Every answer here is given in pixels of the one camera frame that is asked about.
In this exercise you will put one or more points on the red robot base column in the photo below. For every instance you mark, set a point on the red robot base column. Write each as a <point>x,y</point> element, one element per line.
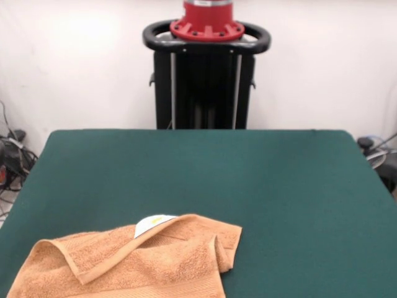
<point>207,21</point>

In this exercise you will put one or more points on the orange-brown terry towel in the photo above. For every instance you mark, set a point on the orange-brown terry towel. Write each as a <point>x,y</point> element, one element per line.
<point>124,264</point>

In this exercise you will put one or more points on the dark green table cloth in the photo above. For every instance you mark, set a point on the dark green table cloth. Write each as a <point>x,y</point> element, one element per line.
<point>248,180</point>

